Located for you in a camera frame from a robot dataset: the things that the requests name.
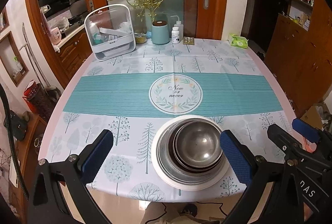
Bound patterned teal tablecloth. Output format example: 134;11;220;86
39;39;295;202

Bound large white plate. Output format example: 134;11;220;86
151;114;231;191

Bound white pill bottle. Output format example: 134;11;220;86
171;26;180;44

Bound white squeeze bottle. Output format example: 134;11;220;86
171;15;184;40

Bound red basket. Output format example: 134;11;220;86
22;80;44;115

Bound green wet wipes pack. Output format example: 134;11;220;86
228;33;248;49

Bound clear white storage box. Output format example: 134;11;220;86
84;4;136;61

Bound small glass jar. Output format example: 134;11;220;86
134;33;147;44

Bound blue steel bowl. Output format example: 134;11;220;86
168;122;226;172

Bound black cable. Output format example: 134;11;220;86
0;83;30;201

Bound yellow blister pack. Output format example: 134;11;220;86
183;37;195;45

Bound teal canister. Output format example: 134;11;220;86
151;20;169;45

